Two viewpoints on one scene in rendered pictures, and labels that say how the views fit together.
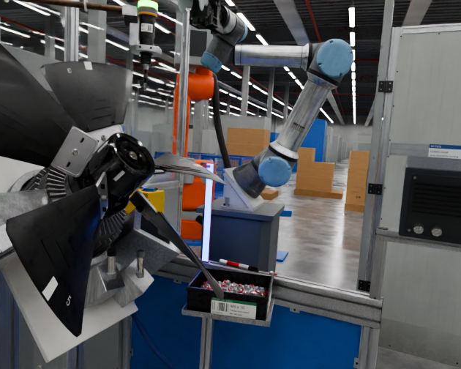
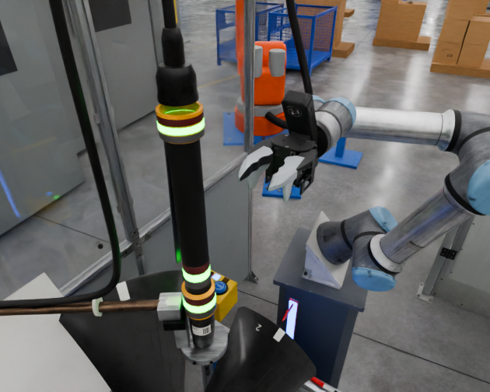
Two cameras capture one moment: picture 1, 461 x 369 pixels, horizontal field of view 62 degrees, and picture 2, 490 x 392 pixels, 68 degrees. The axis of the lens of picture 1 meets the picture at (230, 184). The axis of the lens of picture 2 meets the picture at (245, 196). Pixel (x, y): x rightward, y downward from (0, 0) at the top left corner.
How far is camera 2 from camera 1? 0.92 m
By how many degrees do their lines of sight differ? 29
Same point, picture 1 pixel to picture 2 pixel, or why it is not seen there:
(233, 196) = (316, 270)
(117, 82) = not seen: hidden behind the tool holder
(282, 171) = (383, 285)
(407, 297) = not seen: outside the picture
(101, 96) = (148, 355)
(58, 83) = (88, 338)
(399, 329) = (477, 295)
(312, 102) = (443, 228)
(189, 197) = (257, 92)
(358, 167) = (458, 17)
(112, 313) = not seen: outside the picture
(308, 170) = (393, 15)
